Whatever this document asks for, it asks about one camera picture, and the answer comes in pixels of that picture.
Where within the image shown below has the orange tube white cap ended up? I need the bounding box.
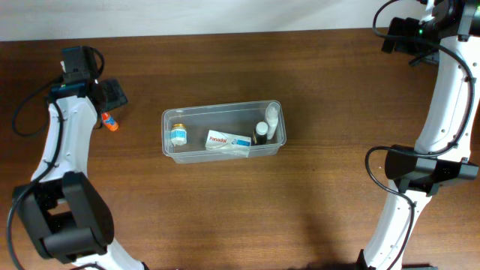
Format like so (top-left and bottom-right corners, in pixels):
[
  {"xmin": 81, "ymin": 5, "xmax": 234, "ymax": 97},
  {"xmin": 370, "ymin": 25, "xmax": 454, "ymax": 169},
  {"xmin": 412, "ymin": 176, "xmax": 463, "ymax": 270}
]
[{"xmin": 101, "ymin": 112, "xmax": 119, "ymax": 131}]

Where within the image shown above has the small jar gold lid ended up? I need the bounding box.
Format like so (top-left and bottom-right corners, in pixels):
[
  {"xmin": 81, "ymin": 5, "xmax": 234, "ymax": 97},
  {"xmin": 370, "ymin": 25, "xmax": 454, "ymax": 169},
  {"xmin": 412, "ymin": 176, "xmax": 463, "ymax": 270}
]
[{"xmin": 170, "ymin": 123, "xmax": 188, "ymax": 146}]

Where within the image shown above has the white Panadol box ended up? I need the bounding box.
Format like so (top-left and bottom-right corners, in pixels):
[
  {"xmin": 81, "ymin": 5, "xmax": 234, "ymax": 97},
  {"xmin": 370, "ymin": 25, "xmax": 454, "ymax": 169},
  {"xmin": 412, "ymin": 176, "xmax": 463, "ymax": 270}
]
[{"xmin": 205, "ymin": 130, "xmax": 251, "ymax": 157}]

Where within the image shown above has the dark bottle white cap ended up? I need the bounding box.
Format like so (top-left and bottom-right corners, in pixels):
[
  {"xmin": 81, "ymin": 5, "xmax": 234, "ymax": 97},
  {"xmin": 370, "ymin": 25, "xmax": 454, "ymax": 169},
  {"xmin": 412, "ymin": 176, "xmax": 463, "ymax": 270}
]
[{"xmin": 253, "ymin": 121, "xmax": 269, "ymax": 146}]

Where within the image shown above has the white spray bottle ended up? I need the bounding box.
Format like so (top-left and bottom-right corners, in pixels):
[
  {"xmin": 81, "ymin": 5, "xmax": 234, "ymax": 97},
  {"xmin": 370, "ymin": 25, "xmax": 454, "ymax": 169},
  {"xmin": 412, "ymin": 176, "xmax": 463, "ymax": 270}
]
[{"xmin": 265, "ymin": 102, "xmax": 280, "ymax": 140}]

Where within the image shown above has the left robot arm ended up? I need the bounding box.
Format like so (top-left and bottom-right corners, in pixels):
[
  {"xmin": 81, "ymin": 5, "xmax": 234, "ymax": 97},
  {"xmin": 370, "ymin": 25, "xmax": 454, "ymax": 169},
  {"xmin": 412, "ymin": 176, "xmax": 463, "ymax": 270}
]
[{"xmin": 6, "ymin": 46, "xmax": 147, "ymax": 269}]

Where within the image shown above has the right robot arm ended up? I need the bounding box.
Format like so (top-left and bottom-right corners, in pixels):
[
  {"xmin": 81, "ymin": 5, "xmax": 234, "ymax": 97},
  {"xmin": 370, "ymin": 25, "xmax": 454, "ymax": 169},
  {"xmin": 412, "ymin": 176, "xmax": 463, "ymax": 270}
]
[{"xmin": 355, "ymin": 0, "xmax": 479, "ymax": 269}]

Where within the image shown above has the clear plastic container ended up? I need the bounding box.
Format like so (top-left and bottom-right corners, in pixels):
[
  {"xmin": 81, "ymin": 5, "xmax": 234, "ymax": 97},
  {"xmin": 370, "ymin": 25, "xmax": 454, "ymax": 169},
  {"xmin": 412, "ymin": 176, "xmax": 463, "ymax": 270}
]
[{"xmin": 161, "ymin": 100, "xmax": 287, "ymax": 164}]

